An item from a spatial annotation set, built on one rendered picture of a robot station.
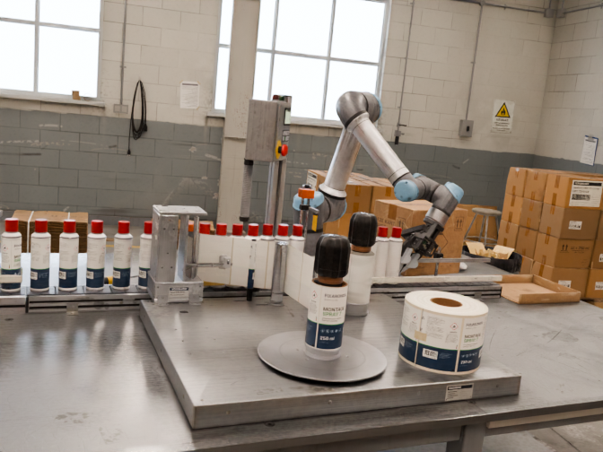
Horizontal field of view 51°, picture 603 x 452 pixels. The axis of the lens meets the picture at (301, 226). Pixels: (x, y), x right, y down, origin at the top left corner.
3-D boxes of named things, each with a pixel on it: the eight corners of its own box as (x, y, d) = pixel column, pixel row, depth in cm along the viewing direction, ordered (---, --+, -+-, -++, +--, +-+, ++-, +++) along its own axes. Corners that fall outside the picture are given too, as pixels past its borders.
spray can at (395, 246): (386, 285, 223) (393, 228, 220) (380, 281, 228) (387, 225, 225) (399, 285, 225) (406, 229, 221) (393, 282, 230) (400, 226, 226)
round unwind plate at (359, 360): (284, 391, 131) (285, 386, 131) (240, 338, 159) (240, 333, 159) (411, 379, 143) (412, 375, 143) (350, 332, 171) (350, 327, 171)
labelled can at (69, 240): (58, 292, 181) (60, 221, 177) (57, 287, 185) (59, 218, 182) (77, 291, 183) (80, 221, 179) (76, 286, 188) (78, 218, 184)
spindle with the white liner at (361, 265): (346, 317, 184) (358, 215, 179) (333, 307, 192) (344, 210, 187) (373, 316, 188) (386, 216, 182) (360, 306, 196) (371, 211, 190)
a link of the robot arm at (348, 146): (300, 216, 255) (345, 85, 236) (319, 212, 267) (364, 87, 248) (323, 230, 249) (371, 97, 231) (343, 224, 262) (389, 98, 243)
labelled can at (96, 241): (85, 291, 184) (88, 221, 180) (84, 286, 188) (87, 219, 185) (104, 291, 186) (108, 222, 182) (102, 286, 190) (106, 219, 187)
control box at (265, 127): (244, 159, 201) (249, 98, 198) (258, 156, 218) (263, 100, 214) (275, 162, 199) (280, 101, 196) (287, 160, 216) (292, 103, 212)
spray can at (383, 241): (373, 285, 222) (380, 228, 218) (366, 281, 226) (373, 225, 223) (387, 285, 224) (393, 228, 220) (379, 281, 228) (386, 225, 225)
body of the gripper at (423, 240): (415, 248, 220) (434, 220, 220) (402, 243, 228) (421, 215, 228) (430, 259, 223) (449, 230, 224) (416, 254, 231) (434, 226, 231)
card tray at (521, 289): (519, 304, 235) (519, 293, 234) (474, 284, 258) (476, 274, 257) (579, 301, 246) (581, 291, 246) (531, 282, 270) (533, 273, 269)
